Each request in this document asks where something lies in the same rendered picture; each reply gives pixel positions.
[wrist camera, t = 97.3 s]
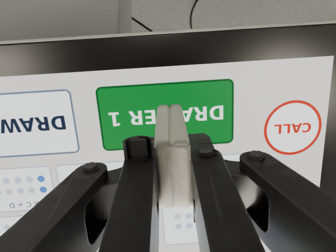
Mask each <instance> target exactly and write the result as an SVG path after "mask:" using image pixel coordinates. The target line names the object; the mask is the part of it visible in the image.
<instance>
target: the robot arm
mask: <svg viewBox="0 0 336 252"><path fill-rule="evenodd" d="M122 144H123V152H124V163H123V166H122V167H120V168H117V169H113V170H109V171H108V169H107V165H106V164H104V163H101V162H90V163H89V162H88V163H85V164H84V165H81V166H79V167H78V168H76V169H75V170H74V171H73V172H72V173H71V174H70V175H69V176H67V177H66V178H65V179H64V180H63V181H62V182H61V183H60V184H58V185H57V186H56V187H55V188H54V189H53V190H52V191H51V192H49V193H48V194H47V195H46V196H45V197H44V198H43V199H42V200H40V201H39V202H38V203H37V204H36V205H35V206H34V207H33V208H31V209H30V210H29V211H28V212H27V213H26V214H25V215H24V216H23V217H21V218H20V219H19V220H18V221H17V222H16V223H15V224H14V225H12V226H11V227H10V228H9V229H8V230H7V231H6V232H5V233H3V234H2V235H1V236H0V252H97V250H98V249H99V250H98V252H159V219H160V209H159V207H161V208H162V209H169V208H174V206H178V207H179V208H184V207H191V205H193V223H195V225H196V231H197V237H198V244H199V250H200V252H266V251H265V249H264V247H263V245H262V242H263V243H264V244H265V245H266V246H267V248H268V249H269V250H270V251H271V252H336V198H335V197H333V196H332V195H330V194H329V193H327V192H326V191H324V190H323V189H321V188H320V187H318V186H317V185H315V184H314V183H312V182H311V181H309V180H308V179H306V178H305V177H303V176H302V175H300V174H299V173H297V172H296V171H294V170H293V169H291V168H290V167H288V166H287V165H285V164H284V163H282V162H281V161H279V160H278V159H276V158H275V157H273V156H272V155H270V154H268V153H266V152H261V151H259V150H257V151H256V150H252V151H247V152H244V153H242V154H241V155H240V157H239V161H232V160H226V159H224V158H223V156H222V154H221V152H220V151H219V150H216V149H215V148H214V146H213V144H212V141H211V139H210V136H209V135H207V134H205V133H193V134H188V132H187V128H186V123H185V119H184V114H183V110H182V106H181V105H180V104H179V103H178V104H171V106H168V105H167V104H163V105H158V107H157V111H156V124H155V137H150V136H146V135H138V136H132V137H128V138H126V139H124V141H123V142H122ZM260 239H261V240H262V242H261V240H260Z"/></svg>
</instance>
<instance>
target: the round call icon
mask: <svg viewBox="0 0 336 252"><path fill-rule="evenodd" d="M326 101H327V96H316V97H300V98H285V99H269V100H263V109H262V135H261V152H264V153H267V154H270V155H271V156H273V157H274V158H282V157H297V156H313V155H321V148H322V139H323V129H324V120H325V110H326Z"/></svg>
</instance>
